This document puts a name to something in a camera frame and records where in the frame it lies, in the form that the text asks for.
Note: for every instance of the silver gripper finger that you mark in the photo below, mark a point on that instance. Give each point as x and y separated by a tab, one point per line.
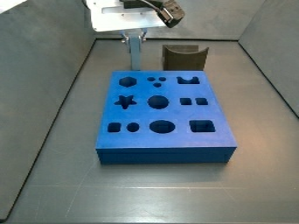
143	34

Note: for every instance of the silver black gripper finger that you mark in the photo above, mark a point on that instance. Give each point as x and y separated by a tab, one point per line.
124	37

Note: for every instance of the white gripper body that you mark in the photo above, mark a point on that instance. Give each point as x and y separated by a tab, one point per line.
111	17

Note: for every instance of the light blue rectangular block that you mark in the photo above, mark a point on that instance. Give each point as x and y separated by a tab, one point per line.
134	42

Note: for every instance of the blue shape sorting board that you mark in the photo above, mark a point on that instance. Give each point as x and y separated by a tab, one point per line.
163	118

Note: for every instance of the black curved holder stand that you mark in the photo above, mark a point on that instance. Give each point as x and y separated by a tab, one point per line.
185	58

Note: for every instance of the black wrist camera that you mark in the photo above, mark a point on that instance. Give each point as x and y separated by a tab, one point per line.
167	9

